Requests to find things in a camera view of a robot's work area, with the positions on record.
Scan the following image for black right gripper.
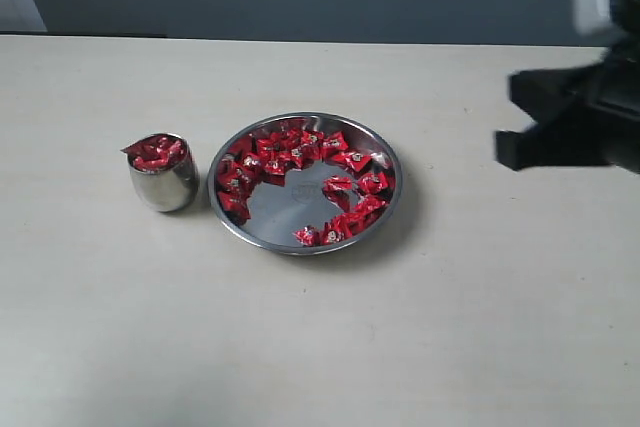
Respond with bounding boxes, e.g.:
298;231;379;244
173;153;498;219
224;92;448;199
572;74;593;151
494;41;639;172

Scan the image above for stainless steel plate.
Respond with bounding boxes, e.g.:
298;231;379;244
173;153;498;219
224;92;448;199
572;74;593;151
207;112;403;256

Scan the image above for pile of red wrapped candies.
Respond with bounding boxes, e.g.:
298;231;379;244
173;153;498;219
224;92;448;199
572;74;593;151
215;128;396;247

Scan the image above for stainless steel cup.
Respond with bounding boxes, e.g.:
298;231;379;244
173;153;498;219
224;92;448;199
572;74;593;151
127;134;200;213

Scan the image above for red candies inside cup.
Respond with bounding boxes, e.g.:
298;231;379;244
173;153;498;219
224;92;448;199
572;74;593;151
121;133;189;173

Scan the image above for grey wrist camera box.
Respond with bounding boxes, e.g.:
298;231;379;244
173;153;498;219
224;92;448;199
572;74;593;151
572;0;639;37

